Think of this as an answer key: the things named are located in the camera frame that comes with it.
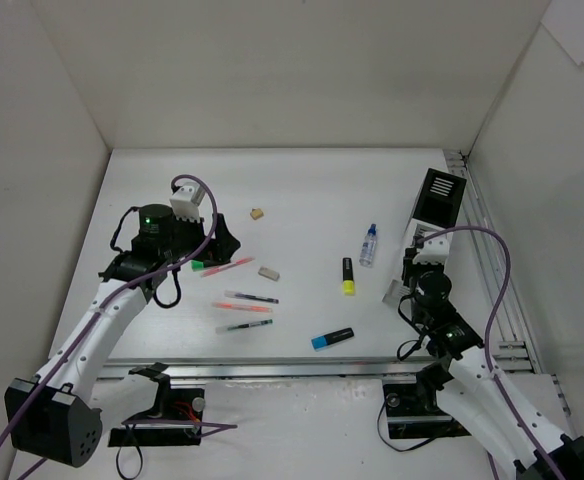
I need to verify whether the pink red gel pen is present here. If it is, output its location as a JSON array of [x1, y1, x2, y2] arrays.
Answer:
[[200, 257, 255, 278]]

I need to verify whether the green cap highlighter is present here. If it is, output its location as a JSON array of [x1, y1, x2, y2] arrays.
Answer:
[[190, 260, 209, 272]]

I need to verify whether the neon orange gel pen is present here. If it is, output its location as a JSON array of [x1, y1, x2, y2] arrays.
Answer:
[[211, 302, 273, 314]]

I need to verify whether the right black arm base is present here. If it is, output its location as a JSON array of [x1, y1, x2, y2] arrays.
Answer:
[[379, 377, 469, 445]]

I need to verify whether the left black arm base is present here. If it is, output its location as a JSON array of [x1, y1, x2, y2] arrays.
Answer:
[[107, 363, 205, 448]]

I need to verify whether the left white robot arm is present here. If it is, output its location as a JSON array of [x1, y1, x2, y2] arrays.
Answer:
[[4, 204, 240, 468]]

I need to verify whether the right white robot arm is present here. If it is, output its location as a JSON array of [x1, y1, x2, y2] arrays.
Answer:
[[401, 247, 584, 479]]

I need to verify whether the white black stationery organizer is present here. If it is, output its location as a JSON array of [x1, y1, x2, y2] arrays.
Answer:
[[383, 168, 467, 307]]

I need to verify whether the grey rectangular eraser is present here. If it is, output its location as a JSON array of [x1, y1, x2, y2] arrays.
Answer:
[[258, 266, 280, 281]]

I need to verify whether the small tan eraser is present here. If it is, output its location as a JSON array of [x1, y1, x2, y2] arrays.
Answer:
[[250, 208, 264, 220]]

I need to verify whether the yellow cap highlighter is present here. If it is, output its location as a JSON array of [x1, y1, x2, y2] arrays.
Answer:
[[342, 257, 356, 296]]

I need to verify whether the green gel pen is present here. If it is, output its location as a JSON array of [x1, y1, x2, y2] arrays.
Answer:
[[215, 319, 273, 335]]

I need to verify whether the blue cap highlighter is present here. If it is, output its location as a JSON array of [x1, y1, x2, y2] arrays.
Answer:
[[311, 328, 354, 351]]

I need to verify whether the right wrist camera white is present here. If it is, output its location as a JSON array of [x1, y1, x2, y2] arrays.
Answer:
[[415, 235, 450, 266]]

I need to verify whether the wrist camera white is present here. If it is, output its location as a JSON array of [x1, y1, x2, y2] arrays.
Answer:
[[170, 182, 205, 222], [415, 235, 450, 266]]

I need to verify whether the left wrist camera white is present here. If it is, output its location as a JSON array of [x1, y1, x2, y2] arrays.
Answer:
[[170, 182, 205, 222]]

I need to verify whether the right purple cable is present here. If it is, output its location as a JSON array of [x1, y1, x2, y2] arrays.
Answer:
[[414, 225, 563, 480]]

